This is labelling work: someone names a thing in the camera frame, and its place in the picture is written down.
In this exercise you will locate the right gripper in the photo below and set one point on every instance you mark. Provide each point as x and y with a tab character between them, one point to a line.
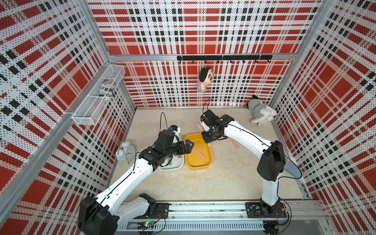
206	139

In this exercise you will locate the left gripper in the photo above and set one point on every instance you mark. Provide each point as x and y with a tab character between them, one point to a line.
187	149

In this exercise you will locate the yellow plastic storage box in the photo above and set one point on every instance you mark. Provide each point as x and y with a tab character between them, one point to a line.
193	160

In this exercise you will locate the white plastic storage box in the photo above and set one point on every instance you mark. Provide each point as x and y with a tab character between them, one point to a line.
173	163

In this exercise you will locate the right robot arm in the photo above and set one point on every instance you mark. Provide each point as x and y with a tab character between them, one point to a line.
271	155

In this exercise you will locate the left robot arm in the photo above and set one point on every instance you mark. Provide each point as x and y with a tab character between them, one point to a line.
102	214

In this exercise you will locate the grey white plush toy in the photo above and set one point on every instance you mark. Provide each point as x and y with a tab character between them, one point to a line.
261	112

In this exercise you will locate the cartoon boy doll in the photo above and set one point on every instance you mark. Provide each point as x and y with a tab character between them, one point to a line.
205	79

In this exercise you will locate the white alarm clock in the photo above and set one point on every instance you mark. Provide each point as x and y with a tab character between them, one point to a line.
126	152

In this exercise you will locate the blue oval pad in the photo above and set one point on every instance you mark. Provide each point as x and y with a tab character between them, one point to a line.
292	169

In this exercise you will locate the green circuit board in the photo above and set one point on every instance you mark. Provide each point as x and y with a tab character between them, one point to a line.
139	225

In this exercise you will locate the striped can in basket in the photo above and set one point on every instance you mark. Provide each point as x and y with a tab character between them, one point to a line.
107	89

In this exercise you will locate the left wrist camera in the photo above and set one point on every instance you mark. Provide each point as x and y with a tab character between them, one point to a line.
176	130

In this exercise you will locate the black hook rail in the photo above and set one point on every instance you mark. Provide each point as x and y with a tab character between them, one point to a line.
224	57

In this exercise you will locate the clear wire wall basket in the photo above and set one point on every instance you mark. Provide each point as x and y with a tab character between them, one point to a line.
91	109

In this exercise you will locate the metal base rail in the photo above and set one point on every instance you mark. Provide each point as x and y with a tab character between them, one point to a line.
210	216

